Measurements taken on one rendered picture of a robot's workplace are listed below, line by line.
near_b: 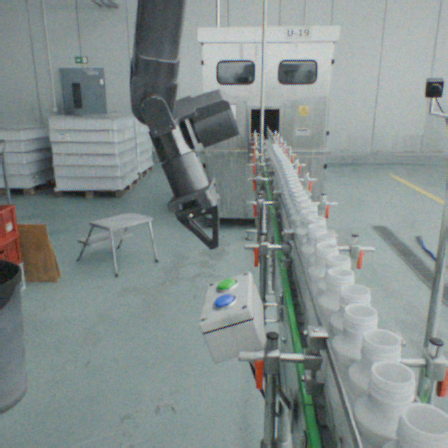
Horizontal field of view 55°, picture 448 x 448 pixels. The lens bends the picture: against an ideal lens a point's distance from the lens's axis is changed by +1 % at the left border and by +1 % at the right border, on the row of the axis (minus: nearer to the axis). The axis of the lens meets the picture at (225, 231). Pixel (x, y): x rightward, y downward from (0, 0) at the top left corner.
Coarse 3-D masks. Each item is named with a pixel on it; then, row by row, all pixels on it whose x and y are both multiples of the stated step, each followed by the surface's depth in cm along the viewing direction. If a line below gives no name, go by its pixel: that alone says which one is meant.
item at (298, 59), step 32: (224, 32) 432; (256, 32) 431; (288, 32) 429; (320, 32) 427; (224, 64) 444; (256, 64) 443; (288, 64) 441; (320, 64) 439; (256, 96) 451; (288, 96) 450; (320, 96) 448; (256, 128) 507; (288, 128) 459; (320, 128) 457; (224, 160) 473; (320, 160) 467; (224, 192) 483; (320, 192) 477
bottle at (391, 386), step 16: (384, 368) 41; (400, 368) 40; (368, 384) 41; (384, 384) 38; (400, 384) 38; (368, 400) 40; (384, 400) 38; (400, 400) 38; (368, 416) 39; (384, 416) 39; (368, 432) 39; (384, 432) 38
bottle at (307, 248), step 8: (312, 224) 86; (320, 224) 86; (312, 232) 84; (320, 232) 83; (312, 240) 84; (304, 248) 85; (312, 248) 84; (304, 256) 85; (304, 280) 86; (304, 288) 86; (304, 296) 87; (304, 304) 87
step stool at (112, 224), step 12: (120, 216) 385; (132, 216) 385; (144, 216) 385; (108, 228) 350; (120, 228) 357; (84, 240) 383; (96, 240) 384; (108, 240) 386; (120, 240) 418; (156, 252) 389
